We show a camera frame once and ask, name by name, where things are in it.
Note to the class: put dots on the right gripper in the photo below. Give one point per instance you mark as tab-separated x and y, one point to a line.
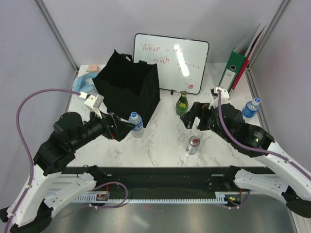
200	110

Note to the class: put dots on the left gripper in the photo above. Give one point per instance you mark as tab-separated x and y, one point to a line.
121	129

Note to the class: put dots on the green glass Perrier bottle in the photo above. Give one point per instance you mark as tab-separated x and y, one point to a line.
182	104

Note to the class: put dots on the blue label water bottle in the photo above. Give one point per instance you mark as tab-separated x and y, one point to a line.
136	119

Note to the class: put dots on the red silver beverage can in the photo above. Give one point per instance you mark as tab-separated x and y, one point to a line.
193	144

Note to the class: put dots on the black canvas bag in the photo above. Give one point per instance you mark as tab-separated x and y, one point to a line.
129	87

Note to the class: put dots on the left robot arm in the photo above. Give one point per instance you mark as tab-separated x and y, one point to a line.
36	210

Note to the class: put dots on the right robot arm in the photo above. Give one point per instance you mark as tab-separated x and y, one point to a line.
293	183

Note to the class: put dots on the whiteboard with red writing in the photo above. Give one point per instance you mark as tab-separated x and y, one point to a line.
180	62

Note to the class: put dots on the blue label bottle right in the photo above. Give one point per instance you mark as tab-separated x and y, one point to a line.
251	108

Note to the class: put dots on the light blue headphones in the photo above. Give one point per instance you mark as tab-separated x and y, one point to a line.
83	84

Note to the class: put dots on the small pink box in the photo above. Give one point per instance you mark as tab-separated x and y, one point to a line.
93	68

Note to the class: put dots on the green lever arch binder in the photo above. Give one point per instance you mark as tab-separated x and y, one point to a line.
233	68

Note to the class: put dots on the red binder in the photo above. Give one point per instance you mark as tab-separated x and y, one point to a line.
240	72

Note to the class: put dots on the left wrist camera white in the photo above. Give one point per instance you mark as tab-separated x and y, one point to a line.
93	103

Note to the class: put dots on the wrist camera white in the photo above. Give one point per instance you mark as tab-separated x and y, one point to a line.
93	103
220	95

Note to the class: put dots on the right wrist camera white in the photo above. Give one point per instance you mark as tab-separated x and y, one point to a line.
220	95

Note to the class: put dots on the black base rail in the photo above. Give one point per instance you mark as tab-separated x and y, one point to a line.
167	182

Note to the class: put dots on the right aluminium frame post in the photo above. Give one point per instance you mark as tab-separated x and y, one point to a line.
276	18

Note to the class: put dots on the aluminium frame post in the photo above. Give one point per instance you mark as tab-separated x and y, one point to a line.
56	33
276	18

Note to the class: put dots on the left aluminium frame post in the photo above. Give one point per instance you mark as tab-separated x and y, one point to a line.
56	33

